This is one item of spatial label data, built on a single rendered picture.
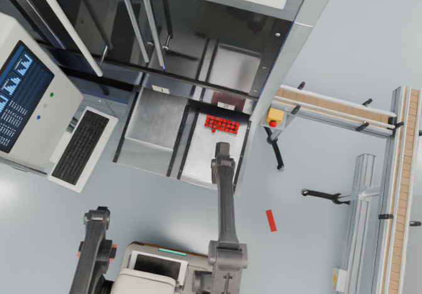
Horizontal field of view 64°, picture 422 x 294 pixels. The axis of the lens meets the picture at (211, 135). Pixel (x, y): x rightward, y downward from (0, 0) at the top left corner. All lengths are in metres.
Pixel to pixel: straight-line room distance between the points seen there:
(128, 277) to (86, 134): 0.90
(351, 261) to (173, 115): 1.33
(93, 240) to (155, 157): 0.69
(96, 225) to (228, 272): 0.51
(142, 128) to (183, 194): 0.94
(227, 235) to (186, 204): 1.61
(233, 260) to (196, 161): 0.86
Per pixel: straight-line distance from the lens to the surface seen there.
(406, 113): 2.05
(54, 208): 2.84
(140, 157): 1.80
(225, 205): 1.10
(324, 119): 1.92
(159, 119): 1.84
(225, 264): 1.00
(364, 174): 2.34
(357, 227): 2.27
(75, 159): 1.94
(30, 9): 1.51
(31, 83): 1.61
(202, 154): 1.78
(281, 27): 1.05
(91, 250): 1.21
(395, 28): 3.56
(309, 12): 0.98
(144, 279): 1.32
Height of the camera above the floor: 2.62
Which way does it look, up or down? 75 degrees down
